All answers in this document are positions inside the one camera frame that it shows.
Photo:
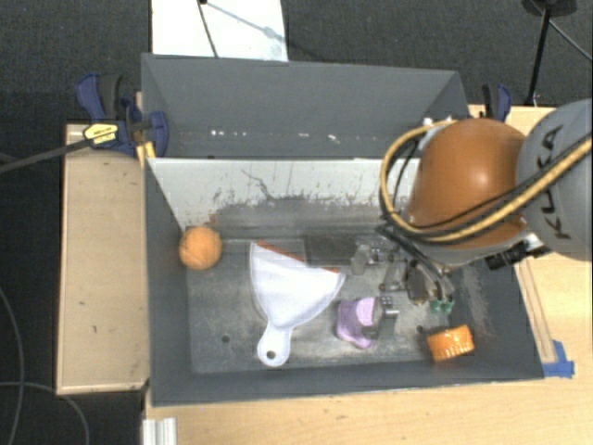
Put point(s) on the dark green flat block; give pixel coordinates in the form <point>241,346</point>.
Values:
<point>329,248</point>

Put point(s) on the orange ball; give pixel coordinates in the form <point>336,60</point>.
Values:
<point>200,248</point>

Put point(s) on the white plastic scoop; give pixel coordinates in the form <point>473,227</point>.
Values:
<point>292,290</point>

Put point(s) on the black cylinder on white bracket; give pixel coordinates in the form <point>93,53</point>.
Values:
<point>507,255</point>

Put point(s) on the grey metal bin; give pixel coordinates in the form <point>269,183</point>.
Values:
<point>278,109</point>

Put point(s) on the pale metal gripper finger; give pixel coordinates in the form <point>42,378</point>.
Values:
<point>387,320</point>
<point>361,260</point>

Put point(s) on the pale wood board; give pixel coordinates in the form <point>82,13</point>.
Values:
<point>102,258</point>

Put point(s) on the orange ribbed round lid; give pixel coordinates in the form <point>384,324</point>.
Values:
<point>450,343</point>

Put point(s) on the purple soft toy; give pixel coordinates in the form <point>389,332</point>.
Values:
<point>354,320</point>

